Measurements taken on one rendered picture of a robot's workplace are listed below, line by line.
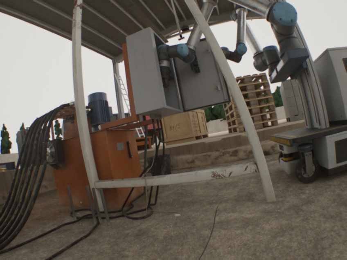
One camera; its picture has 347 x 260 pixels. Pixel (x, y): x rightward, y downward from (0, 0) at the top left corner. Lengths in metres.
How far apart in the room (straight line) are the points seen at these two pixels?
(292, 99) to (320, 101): 2.67
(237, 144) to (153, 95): 1.65
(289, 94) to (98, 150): 3.62
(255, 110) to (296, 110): 1.07
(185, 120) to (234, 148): 2.00
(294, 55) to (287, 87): 2.87
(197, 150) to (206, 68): 1.40
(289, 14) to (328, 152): 0.82
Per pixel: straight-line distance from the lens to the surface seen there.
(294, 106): 4.03
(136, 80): 1.23
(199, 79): 1.52
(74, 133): 1.67
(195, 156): 2.59
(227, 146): 2.54
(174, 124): 4.40
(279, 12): 1.16
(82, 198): 1.66
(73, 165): 1.63
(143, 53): 1.27
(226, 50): 1.74
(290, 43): 1.27
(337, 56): 1.45
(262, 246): 0.73
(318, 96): 1.40
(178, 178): 1.05
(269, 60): 1.74
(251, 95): 3.38
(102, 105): 1.80
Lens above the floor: 0.44
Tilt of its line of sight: 3 degrees up
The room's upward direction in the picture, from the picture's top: 10 degrees counter-clockwise
